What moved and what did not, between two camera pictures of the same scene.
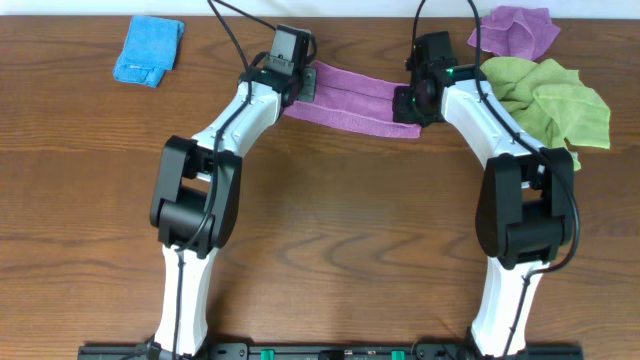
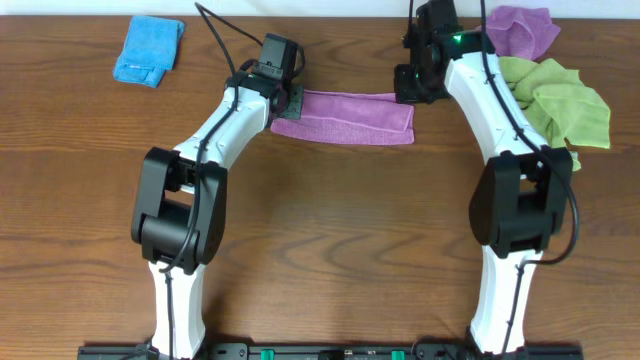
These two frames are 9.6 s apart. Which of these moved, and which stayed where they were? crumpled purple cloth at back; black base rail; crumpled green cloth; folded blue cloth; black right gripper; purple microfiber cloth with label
Moved: black right gripper; purple microfiber cloth with label
Stayed: crumpled purple cloth at back; black base rail; folded blue cloth; crumpled green cloth
